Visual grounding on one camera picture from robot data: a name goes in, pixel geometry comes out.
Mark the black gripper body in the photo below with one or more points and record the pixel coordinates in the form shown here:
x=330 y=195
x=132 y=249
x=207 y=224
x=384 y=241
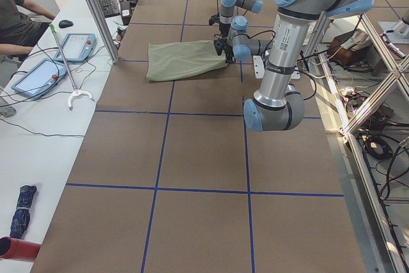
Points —
x=227 y=50
x=224 y=29

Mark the olive green long-sleeve shirt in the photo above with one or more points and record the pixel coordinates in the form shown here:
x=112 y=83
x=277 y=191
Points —
x=179 y=60

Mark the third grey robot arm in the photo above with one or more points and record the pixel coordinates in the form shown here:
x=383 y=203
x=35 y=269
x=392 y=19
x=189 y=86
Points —
x=396 y=32

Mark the black power adapter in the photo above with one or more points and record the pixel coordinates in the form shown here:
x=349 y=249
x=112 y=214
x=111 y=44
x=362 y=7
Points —
x=125 y=12

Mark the black keyboard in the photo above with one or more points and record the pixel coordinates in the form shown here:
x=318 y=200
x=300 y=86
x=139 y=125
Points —
x=109 y=8

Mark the far teach pendant tablet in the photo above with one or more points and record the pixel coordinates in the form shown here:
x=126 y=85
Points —
x=77 y=46

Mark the teach pendant tablet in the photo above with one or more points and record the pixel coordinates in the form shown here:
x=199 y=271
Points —
x=77 y=46
x=40 y=79

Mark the reacher grabber stick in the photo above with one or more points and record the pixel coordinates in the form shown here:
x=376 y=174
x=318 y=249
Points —
x=76 y=91

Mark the black computer mouse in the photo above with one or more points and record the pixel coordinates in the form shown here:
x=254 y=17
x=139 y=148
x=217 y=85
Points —
x=65 y=23

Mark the near teach pendant tablet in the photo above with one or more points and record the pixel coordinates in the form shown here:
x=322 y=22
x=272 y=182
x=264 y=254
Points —
x=40 y=79

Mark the seated person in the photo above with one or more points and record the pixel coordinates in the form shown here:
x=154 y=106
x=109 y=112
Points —
x=20 y=33

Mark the clear water bottle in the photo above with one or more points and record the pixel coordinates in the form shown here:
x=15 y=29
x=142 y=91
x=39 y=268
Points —
x=6 y=109

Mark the folded dark blue umbrella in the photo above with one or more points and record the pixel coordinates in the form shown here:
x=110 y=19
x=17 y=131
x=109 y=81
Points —
x=21 y=217

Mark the red cylinder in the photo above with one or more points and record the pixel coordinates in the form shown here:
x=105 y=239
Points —
x=19 y=250

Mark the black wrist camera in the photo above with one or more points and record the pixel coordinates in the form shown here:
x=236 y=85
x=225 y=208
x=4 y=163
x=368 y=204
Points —
x=214 y=19
x=219 y=46

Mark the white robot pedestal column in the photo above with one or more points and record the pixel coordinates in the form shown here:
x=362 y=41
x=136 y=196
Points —
x=259 y=69

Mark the brown box with cables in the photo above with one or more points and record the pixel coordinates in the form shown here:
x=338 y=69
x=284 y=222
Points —
x=349 y=48

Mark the aluminium frame post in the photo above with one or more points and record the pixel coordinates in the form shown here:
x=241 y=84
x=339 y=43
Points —
x=102 y=26

